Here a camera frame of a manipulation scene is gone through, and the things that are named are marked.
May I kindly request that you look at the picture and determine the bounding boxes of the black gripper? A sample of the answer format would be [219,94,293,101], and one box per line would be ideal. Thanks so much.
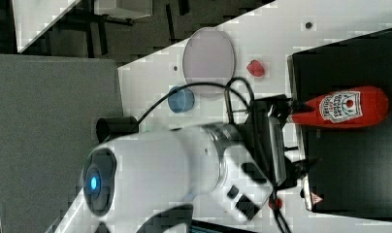
[239,94,320,190]

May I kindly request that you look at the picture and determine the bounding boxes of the red ketchup bottle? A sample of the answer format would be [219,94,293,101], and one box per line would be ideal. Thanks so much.
[288,86,389,129]

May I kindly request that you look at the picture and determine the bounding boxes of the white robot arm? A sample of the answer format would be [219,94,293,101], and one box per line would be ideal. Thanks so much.
[76,96,315,233]

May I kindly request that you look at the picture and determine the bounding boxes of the silver toaster oven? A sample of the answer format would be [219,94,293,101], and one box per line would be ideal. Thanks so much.
[288,28,392,221]

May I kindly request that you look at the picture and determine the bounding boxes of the toy red tomato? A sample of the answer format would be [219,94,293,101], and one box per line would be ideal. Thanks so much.
[268,197,282,210]

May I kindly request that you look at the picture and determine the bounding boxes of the toy strawberry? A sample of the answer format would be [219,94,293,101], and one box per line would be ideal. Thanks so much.
[246,60,265,78]

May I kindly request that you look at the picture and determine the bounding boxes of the lilac round plate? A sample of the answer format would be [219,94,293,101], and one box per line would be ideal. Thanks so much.
[181,27,236,85]

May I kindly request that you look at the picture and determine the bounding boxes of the blue cup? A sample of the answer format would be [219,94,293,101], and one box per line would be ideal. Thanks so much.
[168,86,195,114]

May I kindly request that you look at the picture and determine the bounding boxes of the black cylinder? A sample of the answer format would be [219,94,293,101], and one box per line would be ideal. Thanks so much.
[96,116,139,143]

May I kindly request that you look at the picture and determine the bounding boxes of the black cable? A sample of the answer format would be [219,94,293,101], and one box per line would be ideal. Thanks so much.
[137,77,256,127]

